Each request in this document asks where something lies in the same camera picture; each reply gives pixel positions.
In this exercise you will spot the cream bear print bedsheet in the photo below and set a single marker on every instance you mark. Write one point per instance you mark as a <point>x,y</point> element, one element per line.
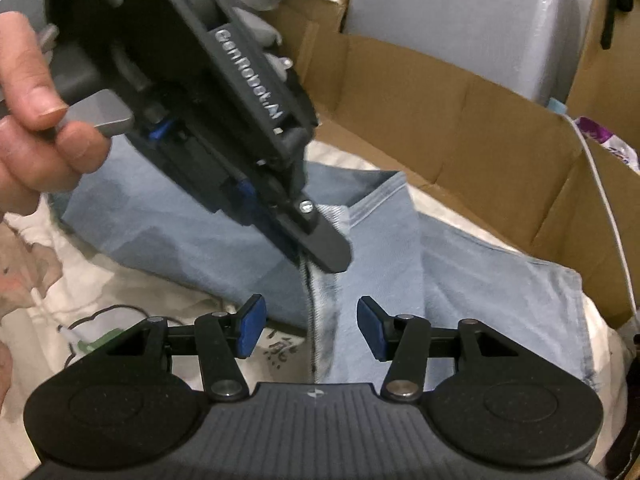
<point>45,280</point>

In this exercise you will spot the person's left hand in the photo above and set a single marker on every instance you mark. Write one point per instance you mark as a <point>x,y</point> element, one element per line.
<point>25,160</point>

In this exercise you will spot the light blue bottle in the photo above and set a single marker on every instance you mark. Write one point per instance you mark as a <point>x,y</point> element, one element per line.
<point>557,106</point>

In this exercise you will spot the light blue jeans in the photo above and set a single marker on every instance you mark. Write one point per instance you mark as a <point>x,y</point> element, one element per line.
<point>475,300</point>

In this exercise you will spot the flat cardboard sheet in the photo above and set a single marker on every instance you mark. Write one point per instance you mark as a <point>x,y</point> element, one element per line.
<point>425,120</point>

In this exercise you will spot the purple white refill pouch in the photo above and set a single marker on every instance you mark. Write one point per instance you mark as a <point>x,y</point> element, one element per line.
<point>610,142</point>

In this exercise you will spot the tall cardboard box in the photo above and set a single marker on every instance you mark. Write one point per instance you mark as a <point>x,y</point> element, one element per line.
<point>595,60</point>

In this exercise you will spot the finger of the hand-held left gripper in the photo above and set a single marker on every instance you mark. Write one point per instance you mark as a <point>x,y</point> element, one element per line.
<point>320,245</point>

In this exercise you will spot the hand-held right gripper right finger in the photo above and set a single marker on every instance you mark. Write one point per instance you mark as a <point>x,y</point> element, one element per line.
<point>372,330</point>

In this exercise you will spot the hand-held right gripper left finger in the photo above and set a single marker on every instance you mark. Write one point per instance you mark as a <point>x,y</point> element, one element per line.
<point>250,327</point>

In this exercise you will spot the grey wrapped panel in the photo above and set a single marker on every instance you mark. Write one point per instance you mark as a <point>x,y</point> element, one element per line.
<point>450,20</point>

